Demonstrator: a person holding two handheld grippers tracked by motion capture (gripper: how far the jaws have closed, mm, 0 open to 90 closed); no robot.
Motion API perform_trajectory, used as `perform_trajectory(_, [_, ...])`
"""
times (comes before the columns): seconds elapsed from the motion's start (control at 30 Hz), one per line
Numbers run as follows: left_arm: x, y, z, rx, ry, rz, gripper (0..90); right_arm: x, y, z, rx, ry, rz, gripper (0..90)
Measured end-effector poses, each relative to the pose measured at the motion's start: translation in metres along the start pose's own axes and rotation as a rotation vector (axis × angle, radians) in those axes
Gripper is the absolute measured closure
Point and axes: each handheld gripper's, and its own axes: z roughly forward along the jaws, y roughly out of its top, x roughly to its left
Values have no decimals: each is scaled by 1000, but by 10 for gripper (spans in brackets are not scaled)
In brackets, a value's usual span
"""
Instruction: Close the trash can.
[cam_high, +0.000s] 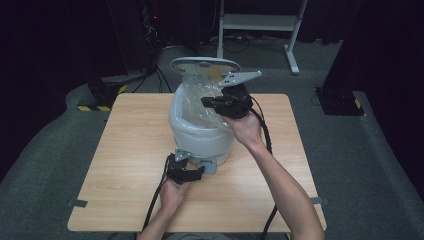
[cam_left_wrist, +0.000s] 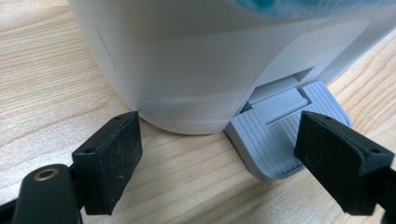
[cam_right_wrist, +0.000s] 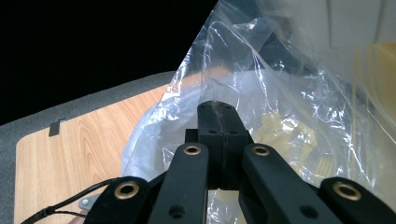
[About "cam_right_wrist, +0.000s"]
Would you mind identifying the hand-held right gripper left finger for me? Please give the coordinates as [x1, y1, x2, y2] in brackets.
[185, 101, 224, 190]

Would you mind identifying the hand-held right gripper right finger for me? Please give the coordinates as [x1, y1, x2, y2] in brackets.
[221, 103, 255, 189]

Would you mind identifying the clear plastic bag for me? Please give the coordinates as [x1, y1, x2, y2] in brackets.
[120, 0, 396, 224]

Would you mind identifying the small metal bracket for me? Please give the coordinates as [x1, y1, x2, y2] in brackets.
[78, 194, 101, 211]

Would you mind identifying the black cable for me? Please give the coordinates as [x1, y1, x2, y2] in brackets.
[20, 176, 122, 224]

